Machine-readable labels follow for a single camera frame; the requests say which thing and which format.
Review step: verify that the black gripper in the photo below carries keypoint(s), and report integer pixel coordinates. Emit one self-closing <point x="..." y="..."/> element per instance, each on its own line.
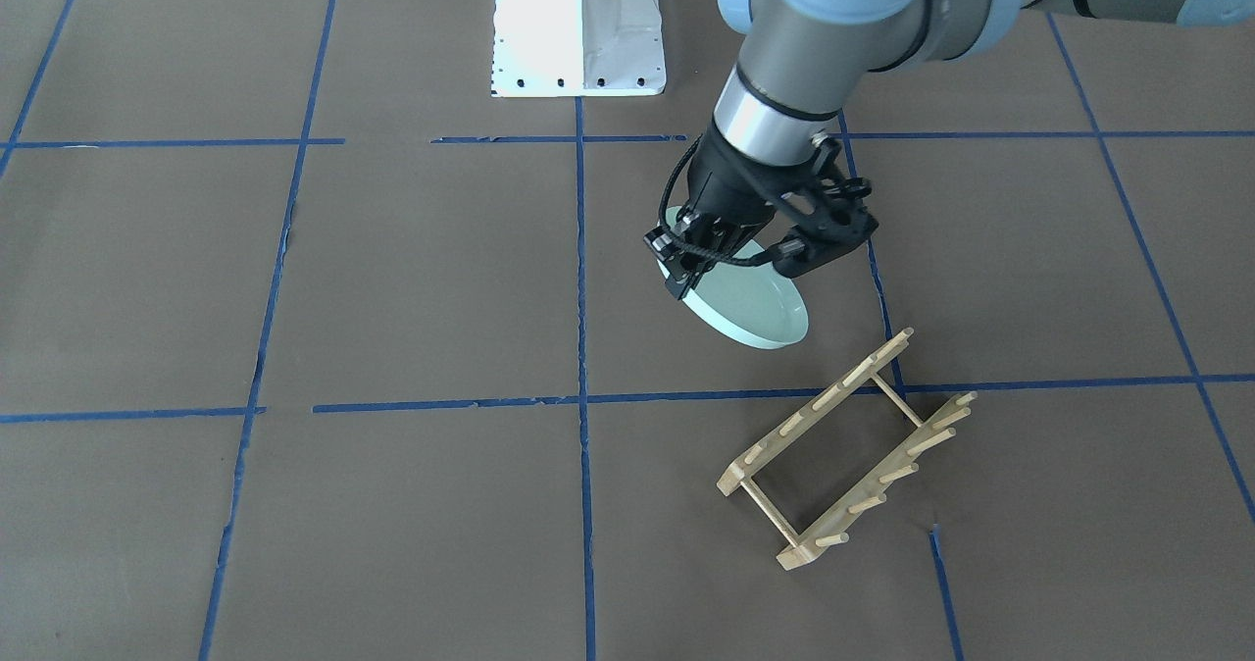
<point x="727" y="187"/>

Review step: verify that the light green round plate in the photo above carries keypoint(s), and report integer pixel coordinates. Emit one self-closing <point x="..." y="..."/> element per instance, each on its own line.
<point x="753" y="306"/>

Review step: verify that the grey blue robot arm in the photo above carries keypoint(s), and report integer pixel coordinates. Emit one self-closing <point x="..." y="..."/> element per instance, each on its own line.
<point x="800" y="61"/>

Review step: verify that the wooden dish rack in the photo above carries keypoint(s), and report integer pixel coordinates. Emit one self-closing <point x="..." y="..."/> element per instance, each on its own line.
<point x="867" y="464"/>

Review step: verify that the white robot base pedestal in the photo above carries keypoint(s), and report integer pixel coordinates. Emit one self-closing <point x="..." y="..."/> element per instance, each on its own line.
<point x="577" y="48"/>

